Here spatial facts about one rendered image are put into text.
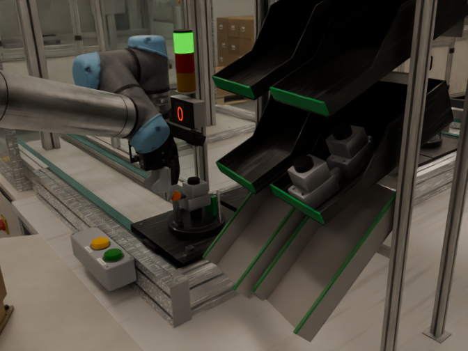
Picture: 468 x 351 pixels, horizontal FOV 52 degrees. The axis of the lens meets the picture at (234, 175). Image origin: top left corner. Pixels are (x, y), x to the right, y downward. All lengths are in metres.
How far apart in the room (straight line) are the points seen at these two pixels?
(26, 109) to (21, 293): 0.65
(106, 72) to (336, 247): 0.51
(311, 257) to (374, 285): 0.35
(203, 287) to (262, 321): 0.14
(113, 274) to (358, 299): 0.54
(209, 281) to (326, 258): 0.31
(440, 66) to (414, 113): 6.03
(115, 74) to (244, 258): 0.42
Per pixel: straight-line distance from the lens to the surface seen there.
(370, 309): 1.10
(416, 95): 0.71
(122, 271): 1.09
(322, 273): 0.83
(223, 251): 0.97
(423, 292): 1.18
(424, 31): 0.69
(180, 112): 1.29
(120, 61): 0.94
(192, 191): 1.11
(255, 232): 0.94
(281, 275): 0.87
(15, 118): 0.68
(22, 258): 1.40
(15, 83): 0.68
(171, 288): 0.98
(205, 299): 1.06
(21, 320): 1.16
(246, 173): 0.86
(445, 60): 6.79
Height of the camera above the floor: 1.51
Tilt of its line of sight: 21 degrees down
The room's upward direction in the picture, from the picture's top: 2 degrees counter-clockwise
